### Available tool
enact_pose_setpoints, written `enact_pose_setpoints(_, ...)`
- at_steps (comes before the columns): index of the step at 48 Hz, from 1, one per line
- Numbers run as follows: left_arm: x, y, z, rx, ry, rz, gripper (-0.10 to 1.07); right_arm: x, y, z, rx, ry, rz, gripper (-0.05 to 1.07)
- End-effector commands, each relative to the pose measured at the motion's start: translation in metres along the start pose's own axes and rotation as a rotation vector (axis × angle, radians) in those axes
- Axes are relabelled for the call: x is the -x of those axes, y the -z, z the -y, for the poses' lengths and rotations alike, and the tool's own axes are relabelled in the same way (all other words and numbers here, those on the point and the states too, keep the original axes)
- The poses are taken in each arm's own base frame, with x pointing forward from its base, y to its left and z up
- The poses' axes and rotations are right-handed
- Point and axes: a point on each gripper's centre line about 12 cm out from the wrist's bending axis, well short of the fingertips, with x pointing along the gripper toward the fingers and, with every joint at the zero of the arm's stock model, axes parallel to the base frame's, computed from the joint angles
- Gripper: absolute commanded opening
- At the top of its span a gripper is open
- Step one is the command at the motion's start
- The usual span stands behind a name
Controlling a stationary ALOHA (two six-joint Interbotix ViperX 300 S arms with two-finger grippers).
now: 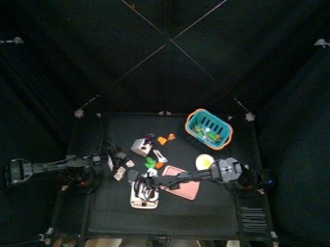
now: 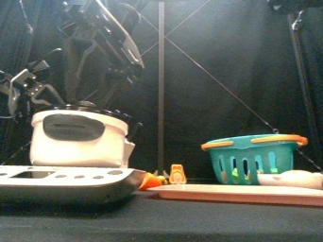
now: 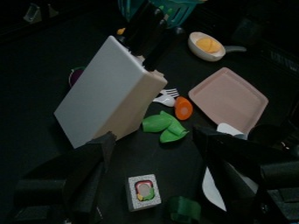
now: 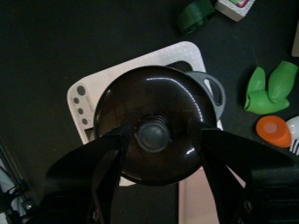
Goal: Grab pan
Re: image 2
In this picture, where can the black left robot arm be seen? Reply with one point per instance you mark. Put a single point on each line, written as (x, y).
(25, 91)

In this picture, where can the white toy pot black lid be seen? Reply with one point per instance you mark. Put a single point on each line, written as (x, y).
(80, 148)

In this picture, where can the orange toy carrot piece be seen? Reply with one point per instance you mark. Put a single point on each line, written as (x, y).
(149, 182)

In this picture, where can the white grey toy stove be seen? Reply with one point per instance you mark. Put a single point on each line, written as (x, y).
(62, 184)

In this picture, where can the green toy vegetable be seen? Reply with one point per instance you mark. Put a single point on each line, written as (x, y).
(273, 170)
(235, 174)

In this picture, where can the pink cutting board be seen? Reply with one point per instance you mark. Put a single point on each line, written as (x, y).
(235, 193)

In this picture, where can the white rounded toy food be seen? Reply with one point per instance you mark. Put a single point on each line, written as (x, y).
(293, 179)

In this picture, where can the thin vertical frame pole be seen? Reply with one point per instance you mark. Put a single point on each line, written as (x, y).
(160, 94)

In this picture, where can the slanted metal frame pole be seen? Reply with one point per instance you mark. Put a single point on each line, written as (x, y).
(303, 88)

